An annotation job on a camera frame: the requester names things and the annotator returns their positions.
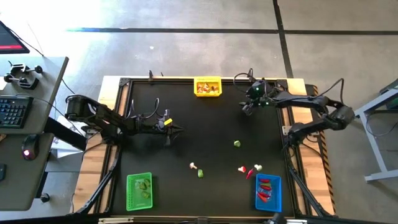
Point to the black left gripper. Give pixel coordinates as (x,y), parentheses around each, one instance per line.
(149,128)

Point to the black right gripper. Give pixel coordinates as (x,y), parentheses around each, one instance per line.
(270,95)

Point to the beige cap toy mushroom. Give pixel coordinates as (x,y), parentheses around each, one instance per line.
(193,165)

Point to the white green toy mushroom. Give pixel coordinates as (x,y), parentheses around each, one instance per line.
(258,167)

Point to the green toy chili pepper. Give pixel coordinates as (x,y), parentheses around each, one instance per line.
(268,184)

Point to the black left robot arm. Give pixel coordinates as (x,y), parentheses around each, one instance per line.
(105,116)

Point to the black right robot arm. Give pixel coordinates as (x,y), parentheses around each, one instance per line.
(301,100)

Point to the yellow tape tag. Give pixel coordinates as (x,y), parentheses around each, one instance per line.
(168,121)

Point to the black clamp hook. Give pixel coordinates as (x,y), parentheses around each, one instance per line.
(250,74)
(150,75)

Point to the yellow plastic basket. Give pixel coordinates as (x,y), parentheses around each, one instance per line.
(207,95)

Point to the green plastic basket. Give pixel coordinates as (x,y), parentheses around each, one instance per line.
(133,202)

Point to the white paper sheet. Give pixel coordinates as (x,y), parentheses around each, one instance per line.
(70,151)

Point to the black desk leg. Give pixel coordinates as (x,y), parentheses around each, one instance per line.
(65,133)

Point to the silver metal plate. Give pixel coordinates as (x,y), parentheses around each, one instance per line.
(293,221)
(115,220)

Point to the yellow black hazard tape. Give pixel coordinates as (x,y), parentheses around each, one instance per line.
(328,174)

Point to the blue plastic basket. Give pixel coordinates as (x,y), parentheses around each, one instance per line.
(276,203)

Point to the black handheld tool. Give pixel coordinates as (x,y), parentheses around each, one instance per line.
(275,218)

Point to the grey desk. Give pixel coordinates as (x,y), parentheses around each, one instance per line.
(46,87)
(18,186)

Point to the grey metal stand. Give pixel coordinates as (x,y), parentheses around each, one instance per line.
(377,149)

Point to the dark green box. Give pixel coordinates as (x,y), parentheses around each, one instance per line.
(394,102)

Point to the black computer mouse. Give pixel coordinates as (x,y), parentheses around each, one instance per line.
(30,146)

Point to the black caster wheel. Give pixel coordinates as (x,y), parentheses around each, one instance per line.
(45,197)

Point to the black C-clamp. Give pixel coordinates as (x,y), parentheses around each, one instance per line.
(29,84)
(38,69)

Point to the black keyboard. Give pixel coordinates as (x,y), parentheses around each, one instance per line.
(15,112)

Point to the black flat device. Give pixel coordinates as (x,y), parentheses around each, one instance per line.
(2,172)

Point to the black computer monitor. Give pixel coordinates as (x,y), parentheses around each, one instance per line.
(9,40)

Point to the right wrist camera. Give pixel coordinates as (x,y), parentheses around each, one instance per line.
(257,90)

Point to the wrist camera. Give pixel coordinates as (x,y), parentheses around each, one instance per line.
(161,124)
(257,90)

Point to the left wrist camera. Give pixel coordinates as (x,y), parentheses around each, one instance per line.
(161,124)

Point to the black corner bracket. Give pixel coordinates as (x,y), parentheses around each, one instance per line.
(124,81)
(283,82)

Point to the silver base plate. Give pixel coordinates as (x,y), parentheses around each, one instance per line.
(285,130)

